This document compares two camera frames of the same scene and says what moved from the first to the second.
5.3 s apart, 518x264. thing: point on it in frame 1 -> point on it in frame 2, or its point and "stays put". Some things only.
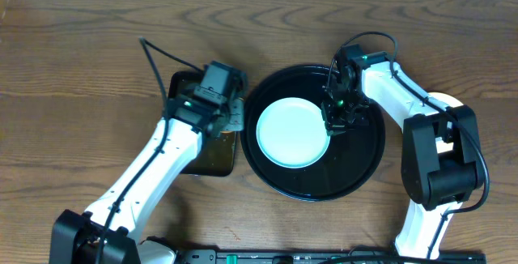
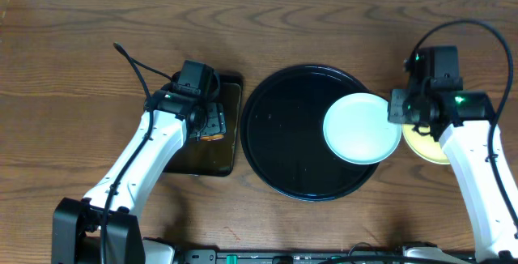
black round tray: [353, 154] stays put
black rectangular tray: [215, 155] stays put
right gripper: [335, 125] -> [395, 114]
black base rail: [324, 257] stays put
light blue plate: [291, 133] -> [357, 129]
